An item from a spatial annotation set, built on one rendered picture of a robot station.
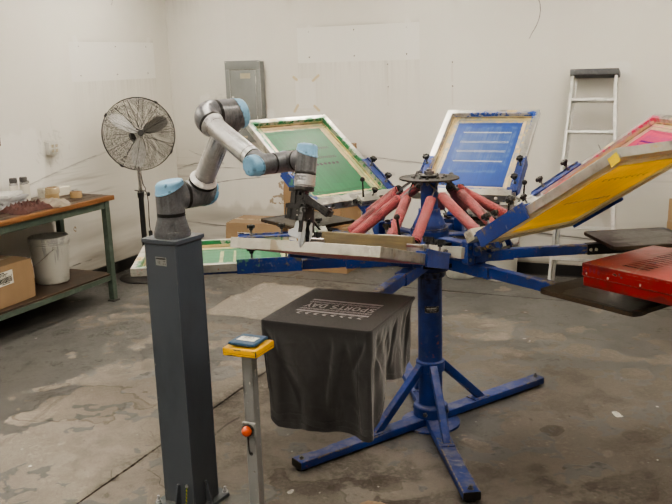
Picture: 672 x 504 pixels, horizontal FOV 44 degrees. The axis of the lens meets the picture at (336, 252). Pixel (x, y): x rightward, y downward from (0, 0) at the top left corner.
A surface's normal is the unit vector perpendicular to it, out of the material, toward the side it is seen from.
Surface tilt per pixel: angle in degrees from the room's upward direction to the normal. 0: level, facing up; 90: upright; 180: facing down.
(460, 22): 90
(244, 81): 90
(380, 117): 90
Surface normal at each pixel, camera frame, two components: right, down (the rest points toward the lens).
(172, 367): -0.50, 0.21
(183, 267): 0.87, 0.08
